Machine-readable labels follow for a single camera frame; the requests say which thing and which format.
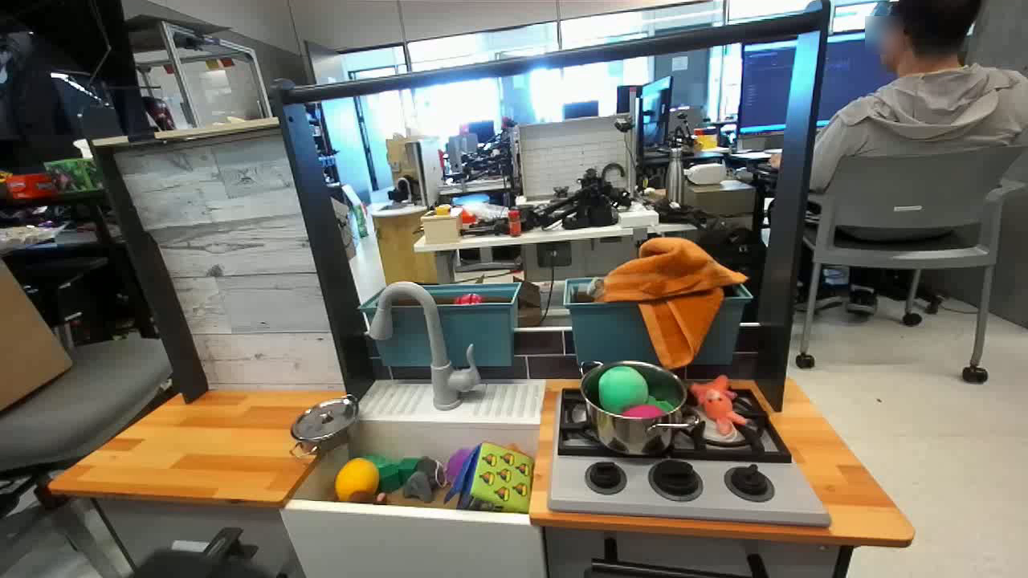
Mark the teal plastic bin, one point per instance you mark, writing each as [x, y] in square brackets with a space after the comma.
[484, 333]
[604, 335]

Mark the white desk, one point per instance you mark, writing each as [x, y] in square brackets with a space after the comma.
[556, 235]

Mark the grey toy faucet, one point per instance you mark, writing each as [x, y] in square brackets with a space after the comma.
[435, 342]

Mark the black machine on desk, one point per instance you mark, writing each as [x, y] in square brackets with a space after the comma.
[590, 199]

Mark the yellow cabinet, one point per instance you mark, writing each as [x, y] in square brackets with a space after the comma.
[401, 245]

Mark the green ball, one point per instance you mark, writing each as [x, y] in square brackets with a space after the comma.
[620, 388]

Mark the white board box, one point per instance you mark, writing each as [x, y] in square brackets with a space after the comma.
[568, 156]

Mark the orange towel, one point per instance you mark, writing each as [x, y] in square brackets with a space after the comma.
[677, 289]

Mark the pink ball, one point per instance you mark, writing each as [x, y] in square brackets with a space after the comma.
[644, 411]

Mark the stainless steel pot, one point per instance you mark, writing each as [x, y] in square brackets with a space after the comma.
[626, 435]

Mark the purple toy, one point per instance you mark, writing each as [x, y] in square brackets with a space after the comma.
[461, 471]

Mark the green patterned cube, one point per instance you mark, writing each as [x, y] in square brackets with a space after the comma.
[502, 476]

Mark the green plush toy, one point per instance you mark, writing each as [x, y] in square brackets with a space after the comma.
[401, 473]

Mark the orange pink shrimp toy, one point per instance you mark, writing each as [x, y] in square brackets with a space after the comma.
[716, 403]

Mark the yellow toy lemon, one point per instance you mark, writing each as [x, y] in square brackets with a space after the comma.
[357, 481]

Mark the grey toy stove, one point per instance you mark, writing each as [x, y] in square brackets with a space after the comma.
[685, 502]

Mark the white toy sink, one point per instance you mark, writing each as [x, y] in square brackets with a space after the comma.
[405, 541]

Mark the computer monitor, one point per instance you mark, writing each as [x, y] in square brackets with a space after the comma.
[770, 84]

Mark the wooden shelf board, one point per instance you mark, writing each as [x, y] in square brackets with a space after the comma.
[182, 134]

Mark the grey office chair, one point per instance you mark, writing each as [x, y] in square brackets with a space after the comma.
[911, 205]

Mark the black base block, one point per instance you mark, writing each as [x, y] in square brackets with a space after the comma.
[204, 556]

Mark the person in grey hoodie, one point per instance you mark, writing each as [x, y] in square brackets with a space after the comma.
[920, 106]

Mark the grey seat cushion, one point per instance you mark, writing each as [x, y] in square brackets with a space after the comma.
[83, 403]

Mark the brown cardboard sheet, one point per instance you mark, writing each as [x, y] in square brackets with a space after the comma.
[28, 342]

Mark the black metal frame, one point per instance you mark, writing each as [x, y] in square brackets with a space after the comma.
[793, 214]

